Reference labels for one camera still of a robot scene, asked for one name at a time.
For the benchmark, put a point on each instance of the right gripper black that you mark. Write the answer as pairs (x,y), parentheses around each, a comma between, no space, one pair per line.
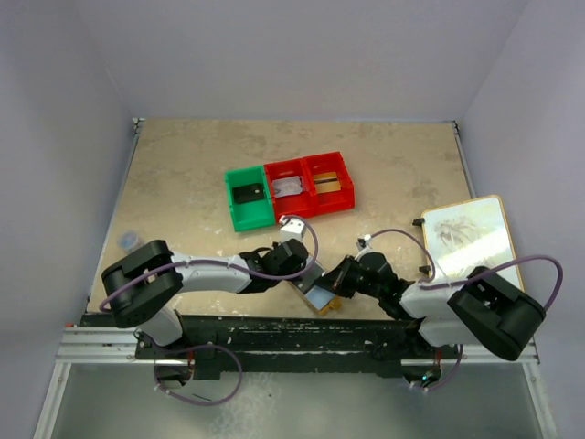
(341,275)

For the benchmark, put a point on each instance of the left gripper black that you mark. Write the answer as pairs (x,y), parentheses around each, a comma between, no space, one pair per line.
(309,268)

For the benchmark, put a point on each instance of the green plastic bin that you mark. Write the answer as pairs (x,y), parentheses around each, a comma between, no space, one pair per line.
(253,215)

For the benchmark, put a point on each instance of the red bin with silver card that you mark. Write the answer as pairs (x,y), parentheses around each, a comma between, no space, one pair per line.
(301,205)

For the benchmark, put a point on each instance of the red bin with gold card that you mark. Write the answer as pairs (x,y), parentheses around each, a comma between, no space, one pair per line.
(328,203)

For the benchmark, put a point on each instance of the white board with wooden frame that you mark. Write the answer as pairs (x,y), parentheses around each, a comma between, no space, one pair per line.
(461,237)

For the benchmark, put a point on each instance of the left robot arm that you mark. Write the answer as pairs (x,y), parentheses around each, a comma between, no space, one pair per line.
(140,286)

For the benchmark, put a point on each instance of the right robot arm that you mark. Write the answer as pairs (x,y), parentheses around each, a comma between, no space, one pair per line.
(484,309)

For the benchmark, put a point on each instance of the silver card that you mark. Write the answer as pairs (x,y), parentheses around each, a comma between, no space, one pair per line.
(287,186)

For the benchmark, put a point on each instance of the gold card with black stripe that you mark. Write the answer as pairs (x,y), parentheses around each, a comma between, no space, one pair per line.
(326,182)

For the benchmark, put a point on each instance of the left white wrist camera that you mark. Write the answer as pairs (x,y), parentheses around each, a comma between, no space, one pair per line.
(291,228)

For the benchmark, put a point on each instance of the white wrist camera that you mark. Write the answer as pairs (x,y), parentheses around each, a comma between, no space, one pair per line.
(364,246)
(291,228)

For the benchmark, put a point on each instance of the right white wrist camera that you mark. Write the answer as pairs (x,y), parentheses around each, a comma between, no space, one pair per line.
(364,246)

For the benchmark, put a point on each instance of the aluminium frame rail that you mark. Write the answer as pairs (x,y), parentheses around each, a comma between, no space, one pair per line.
(96,345)

